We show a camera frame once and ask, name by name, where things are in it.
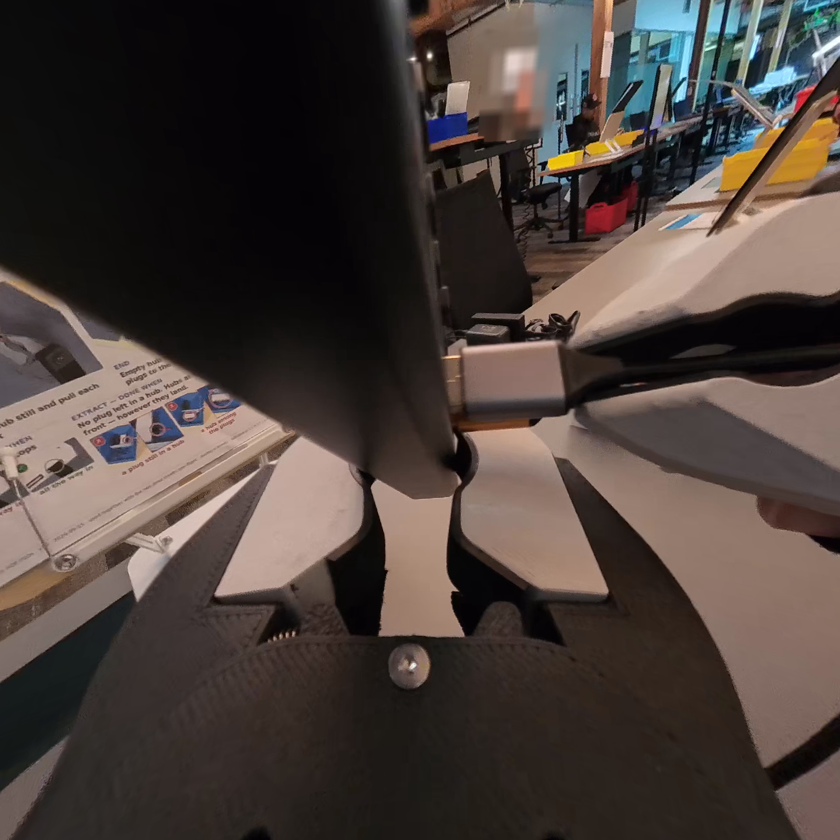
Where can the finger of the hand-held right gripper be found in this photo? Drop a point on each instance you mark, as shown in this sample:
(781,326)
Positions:
(722,433)
(754,262)

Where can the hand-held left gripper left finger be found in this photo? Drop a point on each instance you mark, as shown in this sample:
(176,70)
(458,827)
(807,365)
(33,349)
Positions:
(295,525)

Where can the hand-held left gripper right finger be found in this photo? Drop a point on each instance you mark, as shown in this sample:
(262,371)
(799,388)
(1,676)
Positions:
(525,518)

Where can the black USB hub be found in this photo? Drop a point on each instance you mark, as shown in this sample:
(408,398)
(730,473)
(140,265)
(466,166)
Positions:
(229,197)

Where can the person's right hand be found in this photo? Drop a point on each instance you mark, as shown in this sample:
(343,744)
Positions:
(794,518)

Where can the yellow storage bin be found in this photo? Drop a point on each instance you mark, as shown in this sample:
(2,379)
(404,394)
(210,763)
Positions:
(741,170)
(564,161)

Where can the wooden instruction board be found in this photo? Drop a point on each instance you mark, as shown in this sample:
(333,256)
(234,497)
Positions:
(781,154)
(131,426)

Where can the white board stand base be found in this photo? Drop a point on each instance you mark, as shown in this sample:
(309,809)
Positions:
(157,564)

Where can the black power adapter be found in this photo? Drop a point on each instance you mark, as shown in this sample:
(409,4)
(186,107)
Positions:
(489,331)

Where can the black slanted panel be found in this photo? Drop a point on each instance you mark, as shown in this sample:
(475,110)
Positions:
(479,249)

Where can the wooden standing desk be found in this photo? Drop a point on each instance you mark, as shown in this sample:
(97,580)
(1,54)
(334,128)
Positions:
(472,141)

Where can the blue storage bin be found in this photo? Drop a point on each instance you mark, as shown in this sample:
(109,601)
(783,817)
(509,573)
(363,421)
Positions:
(446,128)

